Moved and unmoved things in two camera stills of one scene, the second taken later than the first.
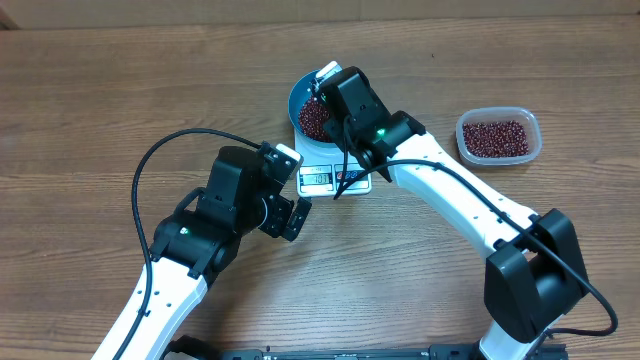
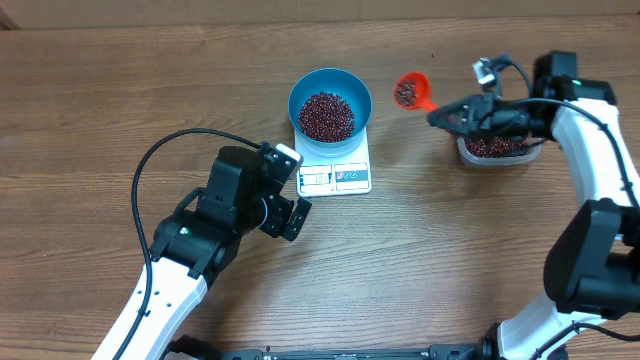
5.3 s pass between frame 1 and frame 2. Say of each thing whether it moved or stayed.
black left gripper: stayed
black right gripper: moved
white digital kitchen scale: stayed
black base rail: stayed
